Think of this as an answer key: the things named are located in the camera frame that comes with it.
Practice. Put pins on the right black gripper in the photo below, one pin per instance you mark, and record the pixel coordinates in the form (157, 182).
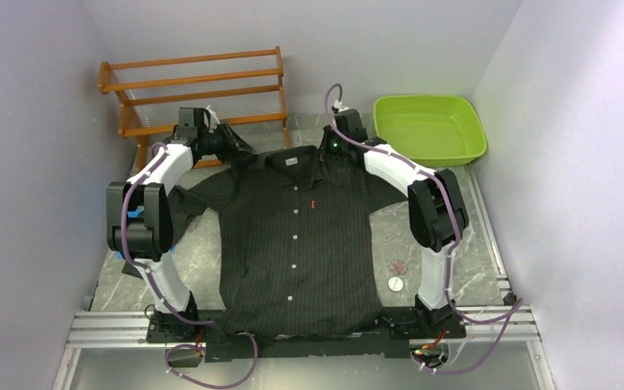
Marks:
(326, 154)

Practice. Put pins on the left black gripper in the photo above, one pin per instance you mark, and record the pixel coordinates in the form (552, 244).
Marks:
(231, 140)

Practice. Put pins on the black pinstriped shirt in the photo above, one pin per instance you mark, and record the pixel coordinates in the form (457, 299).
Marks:
(296, 251)

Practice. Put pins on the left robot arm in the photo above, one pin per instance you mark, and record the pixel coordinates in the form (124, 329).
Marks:
(149, 190)

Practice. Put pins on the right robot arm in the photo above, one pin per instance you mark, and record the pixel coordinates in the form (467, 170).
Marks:
(437, 214)

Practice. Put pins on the red round brooch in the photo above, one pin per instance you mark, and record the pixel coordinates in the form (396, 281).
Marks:
(399, 267)

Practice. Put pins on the orange wooden shoe rack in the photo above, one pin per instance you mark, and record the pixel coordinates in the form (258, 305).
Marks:
(243, 88)

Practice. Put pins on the green plastic basin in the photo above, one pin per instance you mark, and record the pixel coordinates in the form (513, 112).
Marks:
(432, 130)

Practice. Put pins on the blue flat mat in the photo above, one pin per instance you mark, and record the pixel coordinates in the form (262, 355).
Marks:
(148, 234)

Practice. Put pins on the white round badge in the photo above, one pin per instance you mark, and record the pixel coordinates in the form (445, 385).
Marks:
(395, 284)

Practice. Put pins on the black base beam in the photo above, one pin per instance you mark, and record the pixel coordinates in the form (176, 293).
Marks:
(221, 347)

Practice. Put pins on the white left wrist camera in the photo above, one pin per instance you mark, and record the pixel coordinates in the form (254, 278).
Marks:
(211, 118)

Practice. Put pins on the aluminium frame rail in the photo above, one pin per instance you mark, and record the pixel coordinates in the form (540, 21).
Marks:
(134, 329)

